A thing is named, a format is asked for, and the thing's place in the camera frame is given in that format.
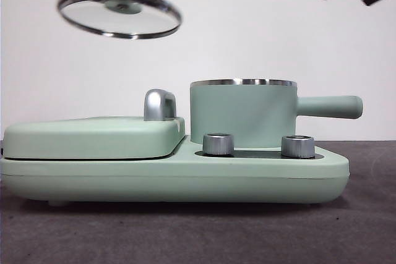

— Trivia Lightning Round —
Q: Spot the silver control knob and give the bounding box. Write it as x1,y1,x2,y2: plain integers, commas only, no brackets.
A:
280,135,316,158
202,133,235,156

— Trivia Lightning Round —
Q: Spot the glass lid with green knob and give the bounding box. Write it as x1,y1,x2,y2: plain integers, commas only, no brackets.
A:
56,0,183,41

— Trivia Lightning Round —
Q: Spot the green pot with long handle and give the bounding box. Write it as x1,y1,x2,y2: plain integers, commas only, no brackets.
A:
189,77,364,150

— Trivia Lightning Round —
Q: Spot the green breakfast machine base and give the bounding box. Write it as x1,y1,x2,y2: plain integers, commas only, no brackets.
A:
0,140,350,208

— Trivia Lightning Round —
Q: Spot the silver cover handle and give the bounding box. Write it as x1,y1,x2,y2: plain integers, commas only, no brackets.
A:
144,89,178,122

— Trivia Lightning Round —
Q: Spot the green hinged griddle cover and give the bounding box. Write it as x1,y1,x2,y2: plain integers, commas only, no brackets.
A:
2,117,186,161

